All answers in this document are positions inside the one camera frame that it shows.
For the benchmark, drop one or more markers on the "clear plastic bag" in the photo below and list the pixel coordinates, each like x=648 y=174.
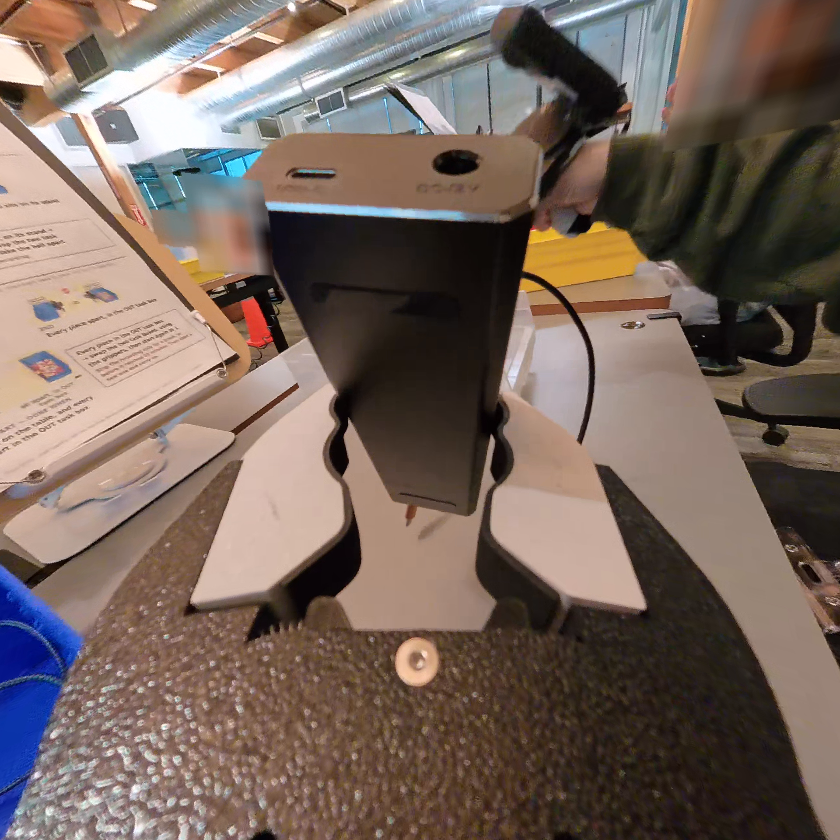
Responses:
x=689 y=295

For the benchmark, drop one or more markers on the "black wall speaker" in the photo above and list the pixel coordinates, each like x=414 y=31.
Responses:
x=117 y=126

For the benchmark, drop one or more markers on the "clear badge holder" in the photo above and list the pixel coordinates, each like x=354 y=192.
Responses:
x=810 y=571

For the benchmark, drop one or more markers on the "printed instruction sheet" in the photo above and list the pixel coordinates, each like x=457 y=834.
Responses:
x=79 y=295

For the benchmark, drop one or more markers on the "silver ventilation duct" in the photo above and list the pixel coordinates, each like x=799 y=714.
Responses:
x=394 y=52
x=164 y=39

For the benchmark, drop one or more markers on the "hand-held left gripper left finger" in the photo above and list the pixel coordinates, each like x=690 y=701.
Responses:
x=282 y=518

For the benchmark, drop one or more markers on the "black office chair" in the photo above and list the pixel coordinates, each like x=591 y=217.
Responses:
x=754 y=334
x=794 y=397

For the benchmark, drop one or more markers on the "orange traffic cone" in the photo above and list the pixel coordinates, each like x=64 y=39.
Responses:
x=256 y=325

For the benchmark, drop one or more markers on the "yellow block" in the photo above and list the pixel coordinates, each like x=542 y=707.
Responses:
x=584 y=256

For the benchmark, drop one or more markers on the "person's right hand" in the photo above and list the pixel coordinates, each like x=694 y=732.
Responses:
x=584 y=177

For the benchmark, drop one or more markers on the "person's right forearm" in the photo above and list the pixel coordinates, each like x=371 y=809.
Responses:
x=722 y=203

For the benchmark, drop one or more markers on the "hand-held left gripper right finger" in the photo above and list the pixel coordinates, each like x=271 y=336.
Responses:
x=558 y=525

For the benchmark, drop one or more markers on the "blue plastic bin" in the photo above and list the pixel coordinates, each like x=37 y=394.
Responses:
x=33 y=669

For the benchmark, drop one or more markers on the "black multi-port hub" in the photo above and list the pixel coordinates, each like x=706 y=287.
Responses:
x=407 y=341

